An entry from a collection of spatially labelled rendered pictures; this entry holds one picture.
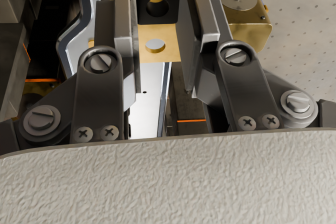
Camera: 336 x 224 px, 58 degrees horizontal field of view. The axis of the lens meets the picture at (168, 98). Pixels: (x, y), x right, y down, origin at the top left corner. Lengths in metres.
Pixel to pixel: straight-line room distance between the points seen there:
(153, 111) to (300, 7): 0.52
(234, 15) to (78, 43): 0.24
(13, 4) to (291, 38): 0.78
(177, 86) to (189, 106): 0.07
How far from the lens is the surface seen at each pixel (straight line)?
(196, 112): 0.78
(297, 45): 1.06
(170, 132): 1.05
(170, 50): 0.15
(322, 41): 1.09
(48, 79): 0.64
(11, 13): 0.53
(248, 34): 0.45
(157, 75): 0.55
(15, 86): 0.52
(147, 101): 0.62
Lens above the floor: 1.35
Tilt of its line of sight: 35 degrees down
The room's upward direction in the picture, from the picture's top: 174 degrees clockwise
